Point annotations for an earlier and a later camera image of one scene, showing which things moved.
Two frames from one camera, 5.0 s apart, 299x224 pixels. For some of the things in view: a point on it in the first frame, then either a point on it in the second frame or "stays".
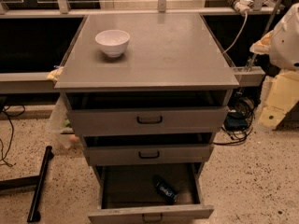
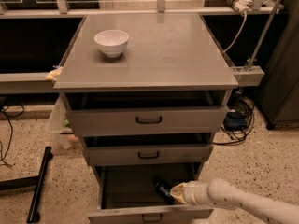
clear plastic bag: [62, 123] stays
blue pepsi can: [166, 190] stays
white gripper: [286, 44] -> [193, 192]
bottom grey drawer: [128, 194] stays
